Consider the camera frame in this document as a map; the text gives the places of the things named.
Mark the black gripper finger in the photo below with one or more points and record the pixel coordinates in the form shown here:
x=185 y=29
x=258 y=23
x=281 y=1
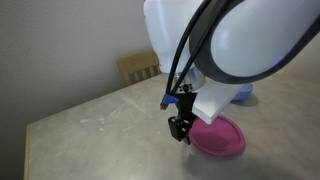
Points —
x=178 y=128
x=191 y=120

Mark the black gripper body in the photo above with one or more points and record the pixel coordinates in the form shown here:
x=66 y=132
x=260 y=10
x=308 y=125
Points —
x=186 y=104

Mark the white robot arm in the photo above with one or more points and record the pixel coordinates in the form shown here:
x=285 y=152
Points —
x=253 y=36

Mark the blue plastic bowl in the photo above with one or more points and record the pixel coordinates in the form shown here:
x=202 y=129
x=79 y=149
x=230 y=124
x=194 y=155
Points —
x=245 y=93

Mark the wooden chair with slat back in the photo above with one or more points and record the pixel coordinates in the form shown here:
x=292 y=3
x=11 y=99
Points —
x=138 y=68

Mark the white wrist camera mount plate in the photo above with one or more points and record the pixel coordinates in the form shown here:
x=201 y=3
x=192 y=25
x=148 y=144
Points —
x=215 y=101

